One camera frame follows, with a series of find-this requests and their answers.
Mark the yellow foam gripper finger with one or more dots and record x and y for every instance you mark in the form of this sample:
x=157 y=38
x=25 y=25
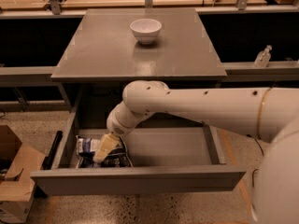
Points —
x=108 y=143

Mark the blue chip bag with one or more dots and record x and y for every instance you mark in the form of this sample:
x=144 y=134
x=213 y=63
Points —
x=86 y=147

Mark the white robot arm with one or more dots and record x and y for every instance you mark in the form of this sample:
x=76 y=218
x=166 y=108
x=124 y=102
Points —
x=268 y=114

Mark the grey open top drawer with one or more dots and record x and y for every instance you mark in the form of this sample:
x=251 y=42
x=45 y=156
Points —
x=168 y=154

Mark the grey cabinet counter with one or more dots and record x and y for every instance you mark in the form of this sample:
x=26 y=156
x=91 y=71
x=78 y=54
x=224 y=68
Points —
x=103 y=52

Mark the brown cardboard box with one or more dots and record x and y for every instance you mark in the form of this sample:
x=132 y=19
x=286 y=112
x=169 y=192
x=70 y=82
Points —
x=17 y=187

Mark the white ceramic bowl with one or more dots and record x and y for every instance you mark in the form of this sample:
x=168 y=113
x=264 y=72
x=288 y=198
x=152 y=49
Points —
x=146 y=31

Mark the clear sanitizer pump bottle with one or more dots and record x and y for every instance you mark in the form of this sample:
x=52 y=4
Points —
x=263 y=57

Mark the black drawer slide rail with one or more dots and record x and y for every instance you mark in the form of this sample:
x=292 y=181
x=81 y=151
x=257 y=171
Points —
x=47 y=163

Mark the grey metal shelf rail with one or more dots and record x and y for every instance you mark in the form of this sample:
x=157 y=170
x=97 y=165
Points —
x=229 y=72

